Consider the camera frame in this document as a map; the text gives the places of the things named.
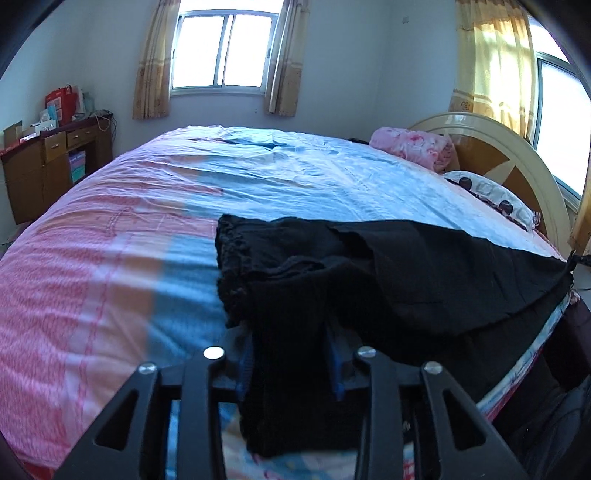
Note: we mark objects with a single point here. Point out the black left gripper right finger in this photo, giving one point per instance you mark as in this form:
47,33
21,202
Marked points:
403,412

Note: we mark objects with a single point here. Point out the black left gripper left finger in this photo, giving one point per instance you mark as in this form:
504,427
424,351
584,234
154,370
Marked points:
162,407

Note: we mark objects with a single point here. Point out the beige curtain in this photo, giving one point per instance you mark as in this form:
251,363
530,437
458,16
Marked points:
283,81
153,78

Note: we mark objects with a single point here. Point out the black pants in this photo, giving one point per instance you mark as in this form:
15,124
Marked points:
308,292

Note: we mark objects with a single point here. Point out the left beige curtain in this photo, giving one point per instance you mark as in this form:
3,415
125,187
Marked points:
153,78

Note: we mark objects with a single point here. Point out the far window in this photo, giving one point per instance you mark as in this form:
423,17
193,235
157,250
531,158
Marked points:
223,46

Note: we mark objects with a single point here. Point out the right beige curtain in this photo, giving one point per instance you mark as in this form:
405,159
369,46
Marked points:
283,81

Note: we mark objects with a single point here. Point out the red gift bag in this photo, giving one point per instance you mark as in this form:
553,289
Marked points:
64,101

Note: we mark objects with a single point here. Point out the pink and blue bed cover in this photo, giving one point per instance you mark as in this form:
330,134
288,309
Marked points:
122,268

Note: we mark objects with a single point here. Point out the pink folded blanket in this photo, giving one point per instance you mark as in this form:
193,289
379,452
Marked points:
435,152

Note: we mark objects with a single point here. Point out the cardboard box on desk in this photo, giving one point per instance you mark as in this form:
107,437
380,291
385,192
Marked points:
12,135

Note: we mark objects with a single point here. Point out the white pillow with dark dots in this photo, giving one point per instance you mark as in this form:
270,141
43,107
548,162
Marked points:
497,196

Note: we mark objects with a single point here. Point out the cream and wood headboard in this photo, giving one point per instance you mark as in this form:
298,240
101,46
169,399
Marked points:
490,149

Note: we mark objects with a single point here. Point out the side window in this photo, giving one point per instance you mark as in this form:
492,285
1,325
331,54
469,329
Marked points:
562,135

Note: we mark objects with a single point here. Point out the brown wooden desk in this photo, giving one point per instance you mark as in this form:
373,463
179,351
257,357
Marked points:
41,168

